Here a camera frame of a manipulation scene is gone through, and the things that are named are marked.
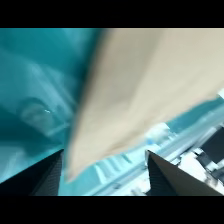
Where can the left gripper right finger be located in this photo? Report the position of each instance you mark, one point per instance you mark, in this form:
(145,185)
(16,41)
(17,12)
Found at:
(170,180)

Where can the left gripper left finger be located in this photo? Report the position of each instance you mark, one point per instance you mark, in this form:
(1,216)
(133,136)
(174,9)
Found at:
(43,178)

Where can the beige garment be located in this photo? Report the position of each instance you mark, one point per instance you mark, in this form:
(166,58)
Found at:
(143,86)

